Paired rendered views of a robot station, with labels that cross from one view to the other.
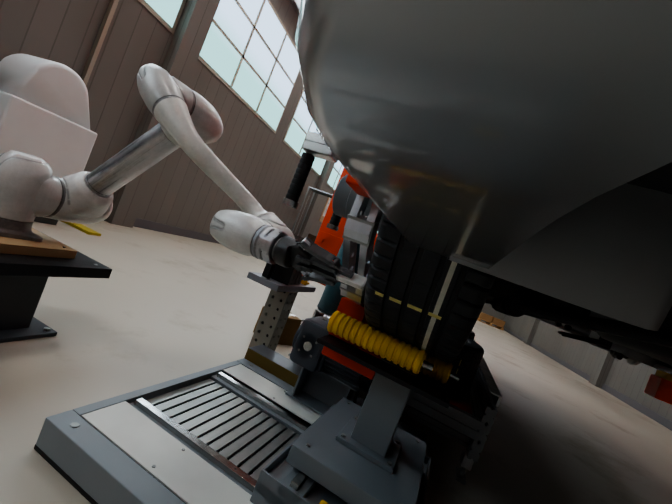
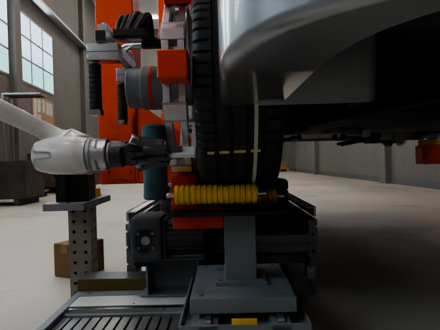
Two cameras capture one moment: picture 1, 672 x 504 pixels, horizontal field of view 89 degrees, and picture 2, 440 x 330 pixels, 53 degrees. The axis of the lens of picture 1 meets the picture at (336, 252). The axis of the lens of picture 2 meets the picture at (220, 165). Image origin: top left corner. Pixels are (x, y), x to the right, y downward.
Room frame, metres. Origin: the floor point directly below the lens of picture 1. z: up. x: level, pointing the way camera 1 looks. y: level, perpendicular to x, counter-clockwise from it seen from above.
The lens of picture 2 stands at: (-0.41, 0.26, 0.62)
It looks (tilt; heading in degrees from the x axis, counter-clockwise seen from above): 1 degrees down; 340
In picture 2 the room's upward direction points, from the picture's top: 2 degrees counter-clockwise
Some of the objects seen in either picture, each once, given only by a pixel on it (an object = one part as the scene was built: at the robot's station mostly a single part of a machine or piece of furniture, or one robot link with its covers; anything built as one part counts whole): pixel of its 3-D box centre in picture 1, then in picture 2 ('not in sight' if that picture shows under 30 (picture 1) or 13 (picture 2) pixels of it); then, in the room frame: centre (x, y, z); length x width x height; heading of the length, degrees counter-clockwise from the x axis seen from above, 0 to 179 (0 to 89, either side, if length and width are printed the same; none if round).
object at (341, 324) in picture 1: (375, 340); (215, 194); (0.84, -0.17, 0.51); 0.29 x 0.06 x 0.06; 70
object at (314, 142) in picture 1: (322, 146); (105, 52); (0.90, 0.13, 0.93); 0.09 x 0.05 x 0.05; 70
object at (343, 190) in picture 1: (372, 204); (160, 88); (1.02, -0.05, 0.85); 0.21 x 0.14 x 0.14; 70
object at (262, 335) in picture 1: (271, 324); (83, 250); (1.75, 0.17, 0.21); 0.10 x 0.10 x 0.42; 70
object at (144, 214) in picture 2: (341, 373); (184, 251); (1.29, -0.19, 0.26); 0.42 x 0.18 x 0.35; 70
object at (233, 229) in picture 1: (241, 232); (62, 155); (0.92, 0.26, 0.64); 0.16 x 0.13 x 0.11; 70
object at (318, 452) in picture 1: (382, 411); (239, 249); (0.93, -0.28, 0.32); 0.40 x 0.30 x 0.28; 160
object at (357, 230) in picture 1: (395, 212); (183, 87); (0.99, -0.12, 0.85); 0.54 x 0.07 x 0.54; 160
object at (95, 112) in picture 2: (299, 179); (95, 88); (0.91, 0.16, 0.83); 0.04 x 0.04 x 0.16
